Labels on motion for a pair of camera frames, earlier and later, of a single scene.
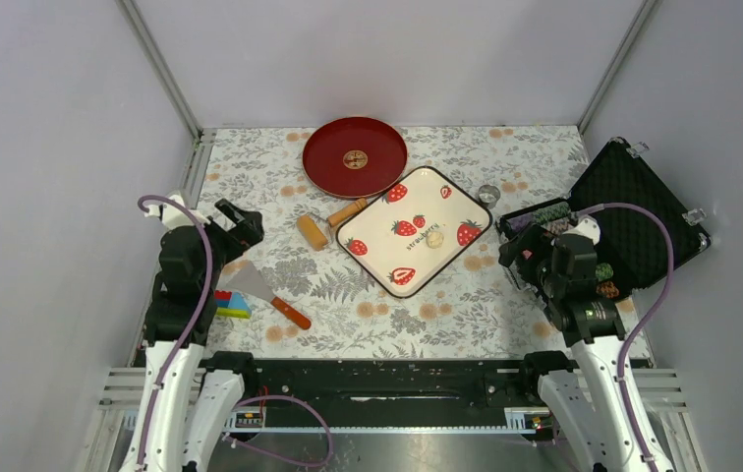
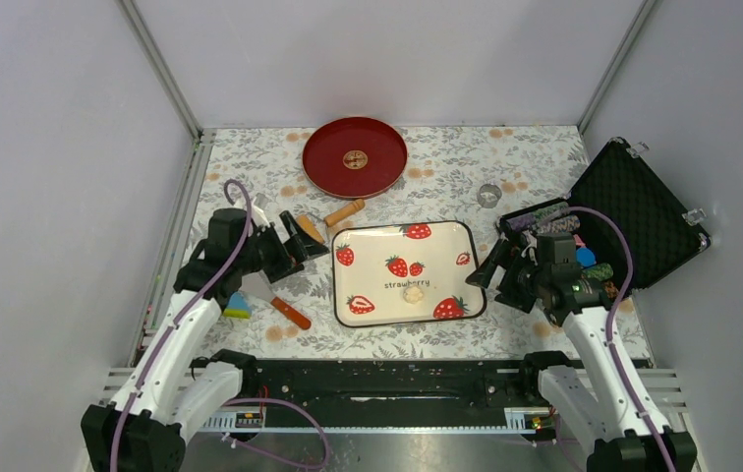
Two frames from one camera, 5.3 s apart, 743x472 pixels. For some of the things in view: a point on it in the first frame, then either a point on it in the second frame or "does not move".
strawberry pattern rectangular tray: [415, 233] → [406, 274]
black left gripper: [247, 232] → [304, 250]
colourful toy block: [231, 304] does not move
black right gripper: [535, 239] → [508, 295]
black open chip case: [647, 227] does not move
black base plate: [393, 391] does not move
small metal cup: [488, 195] does not move
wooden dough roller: [316, 237] does not move
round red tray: [355, 157] does not move
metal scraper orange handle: [248, 281] does not move
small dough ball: [434, 239] → [413, 294]
